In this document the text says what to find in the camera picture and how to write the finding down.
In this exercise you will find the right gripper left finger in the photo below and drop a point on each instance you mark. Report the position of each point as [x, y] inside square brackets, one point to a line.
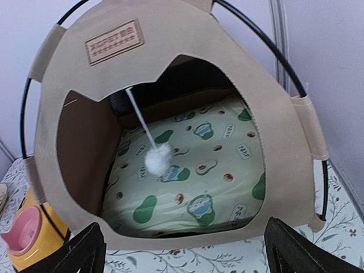
[85, 252]

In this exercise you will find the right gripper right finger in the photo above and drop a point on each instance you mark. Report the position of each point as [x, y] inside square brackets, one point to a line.
[288, 251]

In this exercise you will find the yellow double bowl holder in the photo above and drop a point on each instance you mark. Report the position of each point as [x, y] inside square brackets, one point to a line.
[53, 234]

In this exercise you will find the pink pet bowl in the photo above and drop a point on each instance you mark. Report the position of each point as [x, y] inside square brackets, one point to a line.
[24, 231]

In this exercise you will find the avocado print pet mat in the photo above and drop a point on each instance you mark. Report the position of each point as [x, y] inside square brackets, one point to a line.
[216, 181]

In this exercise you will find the beige pet tent fabric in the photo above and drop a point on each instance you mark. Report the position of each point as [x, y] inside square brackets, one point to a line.
[178, 58]

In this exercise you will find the black tent pole one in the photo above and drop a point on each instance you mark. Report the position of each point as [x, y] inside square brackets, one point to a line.
[293, 76]

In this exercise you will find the floral table cloth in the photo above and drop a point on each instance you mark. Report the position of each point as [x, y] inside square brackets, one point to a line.
[342, 236]

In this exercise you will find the beige leaf plate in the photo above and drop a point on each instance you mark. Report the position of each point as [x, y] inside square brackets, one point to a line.
[3, 195]

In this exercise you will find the white pompom toy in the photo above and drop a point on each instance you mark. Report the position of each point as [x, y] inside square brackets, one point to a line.
[158, 158]

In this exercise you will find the right aluminium frame post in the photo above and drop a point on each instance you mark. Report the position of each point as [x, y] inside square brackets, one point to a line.
[279, 24]

